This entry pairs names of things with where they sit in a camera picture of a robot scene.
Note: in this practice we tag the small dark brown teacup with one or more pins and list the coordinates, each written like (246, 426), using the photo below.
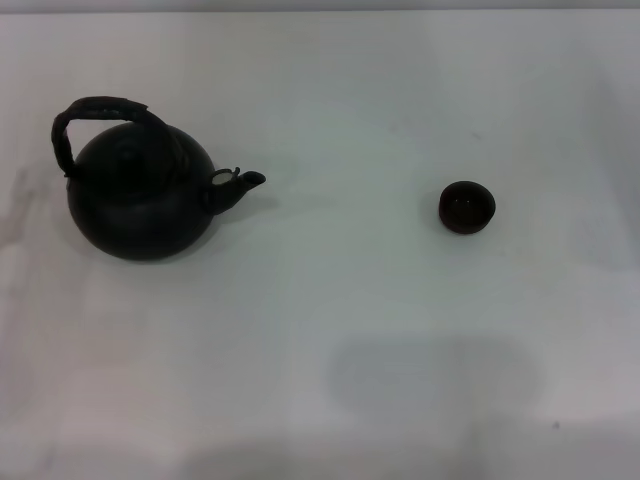
(467, 207)

